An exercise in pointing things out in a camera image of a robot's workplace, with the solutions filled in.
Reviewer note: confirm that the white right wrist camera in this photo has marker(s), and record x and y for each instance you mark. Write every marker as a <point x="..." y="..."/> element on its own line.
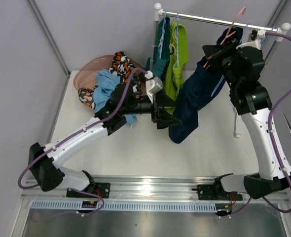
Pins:
<point x="255" y="39"/>

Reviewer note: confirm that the silver clothes rack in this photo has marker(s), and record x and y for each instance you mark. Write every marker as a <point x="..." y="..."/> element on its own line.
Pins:
<point x="283" y="29"/>

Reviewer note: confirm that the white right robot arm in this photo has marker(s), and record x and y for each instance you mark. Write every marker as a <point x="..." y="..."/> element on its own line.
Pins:
<point x="253" y="105"/>

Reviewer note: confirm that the orange camouflage shorts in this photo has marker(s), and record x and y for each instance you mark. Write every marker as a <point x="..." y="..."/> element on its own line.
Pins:
<point x="87" y="98"/>

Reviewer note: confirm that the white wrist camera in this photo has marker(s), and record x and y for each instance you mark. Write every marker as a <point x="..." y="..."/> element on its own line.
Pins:
<point x="153" y="84"/>
<point x="255" y="39"/>

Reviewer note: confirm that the aluminium mounting rail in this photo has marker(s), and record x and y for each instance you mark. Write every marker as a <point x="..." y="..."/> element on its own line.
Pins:
<point x="138" y="193"/>

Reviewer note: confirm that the pink translucent plastic basin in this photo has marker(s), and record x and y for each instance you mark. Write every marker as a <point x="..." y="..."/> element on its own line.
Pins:
<point x="118" y="64"/>

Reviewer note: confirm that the teal green shorts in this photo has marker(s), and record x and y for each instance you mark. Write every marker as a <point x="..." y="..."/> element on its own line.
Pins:
<point x="160" y="66"/>

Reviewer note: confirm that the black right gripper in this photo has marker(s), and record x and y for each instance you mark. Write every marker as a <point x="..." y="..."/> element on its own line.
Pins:
<point x="219" y="51"/>

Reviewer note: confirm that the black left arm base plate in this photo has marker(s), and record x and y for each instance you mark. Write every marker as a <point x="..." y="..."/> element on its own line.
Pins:
<point x="100" y="189"/>

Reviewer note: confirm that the lime green shorts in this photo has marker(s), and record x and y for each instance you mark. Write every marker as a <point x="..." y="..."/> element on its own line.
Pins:
<point x="174" y="79"/>

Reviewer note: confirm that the light blue shorts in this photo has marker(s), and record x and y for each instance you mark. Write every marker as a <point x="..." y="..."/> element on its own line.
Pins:
<point x="106" y="83"/>

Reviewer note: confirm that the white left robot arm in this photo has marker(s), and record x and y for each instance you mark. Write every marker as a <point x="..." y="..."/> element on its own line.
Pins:
<point x="47" y="162"/>

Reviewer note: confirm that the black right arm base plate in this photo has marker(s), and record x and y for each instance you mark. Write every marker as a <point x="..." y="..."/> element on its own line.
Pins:
<point x="215" y="192"/>

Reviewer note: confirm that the pink wire hanger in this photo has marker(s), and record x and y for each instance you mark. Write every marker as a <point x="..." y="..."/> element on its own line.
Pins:
<point x="231" y="27"/>

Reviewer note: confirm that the blue wire hanger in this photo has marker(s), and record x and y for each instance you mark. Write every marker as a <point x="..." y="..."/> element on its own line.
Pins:
<point x="270" y="32"/>

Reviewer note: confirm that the blue hanger under teal shorts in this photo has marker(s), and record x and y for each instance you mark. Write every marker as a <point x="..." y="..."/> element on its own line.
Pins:
<point x="162" y="29"/>

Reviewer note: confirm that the navy blue shorts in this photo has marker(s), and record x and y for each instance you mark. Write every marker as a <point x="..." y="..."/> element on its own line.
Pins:
<point x="192" y="97"/>

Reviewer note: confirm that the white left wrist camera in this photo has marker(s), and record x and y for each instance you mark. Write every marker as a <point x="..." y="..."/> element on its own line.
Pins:
<point x="153" y="84"/>

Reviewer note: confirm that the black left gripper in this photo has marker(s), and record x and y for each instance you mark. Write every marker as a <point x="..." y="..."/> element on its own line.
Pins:
<point x="164" y="119"/>

